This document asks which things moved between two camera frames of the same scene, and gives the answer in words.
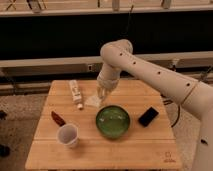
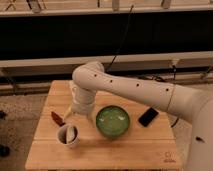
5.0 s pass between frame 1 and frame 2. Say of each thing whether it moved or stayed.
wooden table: stayed
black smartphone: stayed
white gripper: moved
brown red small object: stayed
